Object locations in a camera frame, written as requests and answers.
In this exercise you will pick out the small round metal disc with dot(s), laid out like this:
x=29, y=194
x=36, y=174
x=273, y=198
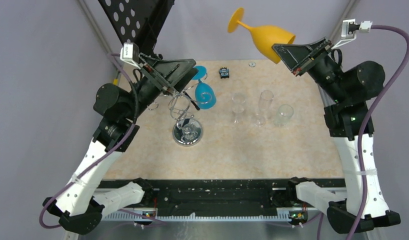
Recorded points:
x=252, y=64

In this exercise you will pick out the chrome wine glass rack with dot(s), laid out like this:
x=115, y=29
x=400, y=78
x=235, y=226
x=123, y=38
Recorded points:
x=187, y=130

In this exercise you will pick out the blue wine glass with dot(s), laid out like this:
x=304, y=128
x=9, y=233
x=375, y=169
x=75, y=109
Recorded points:
x=205, y=97

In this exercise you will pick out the yellow wine glass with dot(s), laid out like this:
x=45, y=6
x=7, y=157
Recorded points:
x=264, y=36

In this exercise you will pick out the black perforated music stand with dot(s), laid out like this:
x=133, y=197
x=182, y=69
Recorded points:
x=138, y=21

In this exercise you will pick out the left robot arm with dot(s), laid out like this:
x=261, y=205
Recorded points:
x=77, y=205

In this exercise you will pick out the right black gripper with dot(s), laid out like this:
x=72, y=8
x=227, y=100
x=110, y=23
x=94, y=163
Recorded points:
x=292, y=54

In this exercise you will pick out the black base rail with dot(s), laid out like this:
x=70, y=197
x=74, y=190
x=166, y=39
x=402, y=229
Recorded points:
x=219, y=197

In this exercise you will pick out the clear wine glass front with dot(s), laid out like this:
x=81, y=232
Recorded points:
x=265, y=101

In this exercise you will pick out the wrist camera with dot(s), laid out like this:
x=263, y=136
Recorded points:
x=129, y=54
x=349, y=30

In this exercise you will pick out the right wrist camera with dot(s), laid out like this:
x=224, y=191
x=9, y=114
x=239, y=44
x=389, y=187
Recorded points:
x=349, y=30

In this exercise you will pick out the small black blue toy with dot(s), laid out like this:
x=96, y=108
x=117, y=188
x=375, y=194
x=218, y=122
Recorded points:
x=224, y=73

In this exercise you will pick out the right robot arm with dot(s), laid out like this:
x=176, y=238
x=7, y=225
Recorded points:
x=364, y=208

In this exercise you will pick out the clear smooth wine glass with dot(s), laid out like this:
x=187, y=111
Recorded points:
x=239, y=100

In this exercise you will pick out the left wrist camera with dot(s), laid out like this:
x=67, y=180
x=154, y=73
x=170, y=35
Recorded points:
x=129, y=54

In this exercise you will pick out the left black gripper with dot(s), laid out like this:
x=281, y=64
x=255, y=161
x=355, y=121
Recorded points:
x=165, y=74

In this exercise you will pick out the clear patterned short glass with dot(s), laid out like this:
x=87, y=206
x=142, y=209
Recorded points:
x=283, y=115

